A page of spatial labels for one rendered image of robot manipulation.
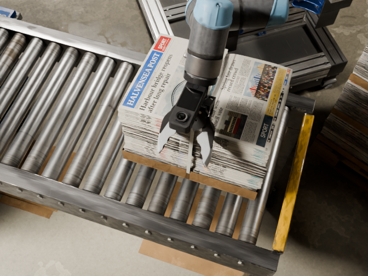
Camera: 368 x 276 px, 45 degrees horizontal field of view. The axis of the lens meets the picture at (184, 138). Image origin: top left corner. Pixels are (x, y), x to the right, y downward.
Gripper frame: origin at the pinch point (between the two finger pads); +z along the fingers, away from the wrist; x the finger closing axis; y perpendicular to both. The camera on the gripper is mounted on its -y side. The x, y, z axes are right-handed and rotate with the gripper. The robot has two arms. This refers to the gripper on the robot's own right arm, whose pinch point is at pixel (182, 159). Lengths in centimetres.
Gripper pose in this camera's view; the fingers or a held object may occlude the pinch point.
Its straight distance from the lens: 99.7
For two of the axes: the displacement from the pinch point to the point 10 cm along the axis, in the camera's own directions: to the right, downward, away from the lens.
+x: -9.4, -2.8, 1.7
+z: -1.7, 8.7, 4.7
